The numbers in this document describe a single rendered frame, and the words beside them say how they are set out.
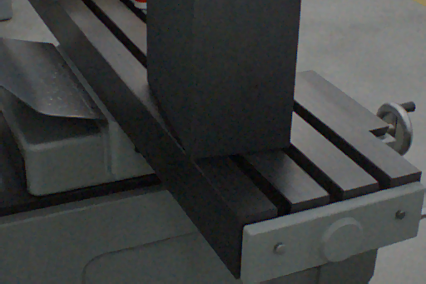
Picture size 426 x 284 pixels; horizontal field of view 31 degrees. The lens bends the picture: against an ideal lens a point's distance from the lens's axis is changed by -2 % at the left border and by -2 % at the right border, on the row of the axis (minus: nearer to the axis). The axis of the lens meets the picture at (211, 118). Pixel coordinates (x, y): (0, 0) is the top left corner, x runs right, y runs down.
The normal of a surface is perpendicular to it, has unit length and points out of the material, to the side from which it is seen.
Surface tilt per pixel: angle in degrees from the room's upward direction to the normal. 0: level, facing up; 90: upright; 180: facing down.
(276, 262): 90
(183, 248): 90
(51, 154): 90
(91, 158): 90
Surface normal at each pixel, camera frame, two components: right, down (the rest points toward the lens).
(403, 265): 0.03, -0.89
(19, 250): 0.42, 0.42
